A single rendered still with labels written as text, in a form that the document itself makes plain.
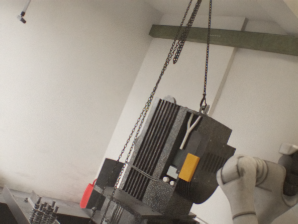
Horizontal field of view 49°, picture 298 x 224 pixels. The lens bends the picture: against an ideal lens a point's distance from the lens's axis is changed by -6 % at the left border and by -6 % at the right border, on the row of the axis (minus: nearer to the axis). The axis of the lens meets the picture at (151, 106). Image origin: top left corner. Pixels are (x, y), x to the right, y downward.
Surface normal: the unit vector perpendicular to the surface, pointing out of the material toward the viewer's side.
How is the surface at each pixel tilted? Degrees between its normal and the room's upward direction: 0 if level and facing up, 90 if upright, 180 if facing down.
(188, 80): 90
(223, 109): 90
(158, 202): 90
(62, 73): 90
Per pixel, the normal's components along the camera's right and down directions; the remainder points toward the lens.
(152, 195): -0.55, -0.26
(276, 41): -0.70, -0.32
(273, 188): -0.41, -0.06
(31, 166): 0.60, 0.22
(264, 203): -0.70, 0.00
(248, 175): 0.57, -0.28
